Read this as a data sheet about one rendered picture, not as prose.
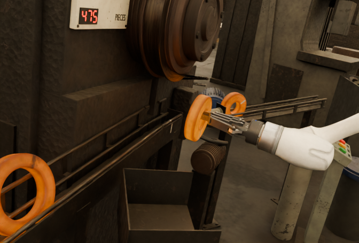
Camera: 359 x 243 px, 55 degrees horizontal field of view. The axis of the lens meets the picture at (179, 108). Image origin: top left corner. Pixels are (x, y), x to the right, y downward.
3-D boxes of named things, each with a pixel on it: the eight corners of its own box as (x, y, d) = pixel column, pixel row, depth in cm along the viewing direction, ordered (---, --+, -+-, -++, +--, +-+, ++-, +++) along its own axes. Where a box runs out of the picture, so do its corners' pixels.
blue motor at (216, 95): (194, 125, 351) (200, 93, 341) (195, 109, 405) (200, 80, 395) (224, 131, 351) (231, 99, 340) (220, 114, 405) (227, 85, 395)
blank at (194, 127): (188, 101, 104) (198, 104, 103) (207, 88, 118) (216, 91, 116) (180, 146, 110) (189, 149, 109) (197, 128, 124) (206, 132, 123)
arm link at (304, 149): (272, 158, 100) (274, 157, 112) (328, 178, 95) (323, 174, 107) (285, 122, 100) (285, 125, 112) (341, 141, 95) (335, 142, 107)
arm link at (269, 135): (276, 149, 110) (258, 142, 112) (285, 123, 107) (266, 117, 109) (272, 159, 102) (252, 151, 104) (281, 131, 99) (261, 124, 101)
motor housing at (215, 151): (173, 240, 180) (191, 146, 164) (188, 218, 200) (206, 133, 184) (196, 250, 176) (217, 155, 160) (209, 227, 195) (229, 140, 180)
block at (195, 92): (164, 134, 166) (172, 86, 159) (171, 130, 173) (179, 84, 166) (184, 141, 162) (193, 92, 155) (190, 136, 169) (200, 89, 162)
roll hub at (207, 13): (176, 62, 119) (190, -24, 111) (203, 56, 144) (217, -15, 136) (191, 66, 117) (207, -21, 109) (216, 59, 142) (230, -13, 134)
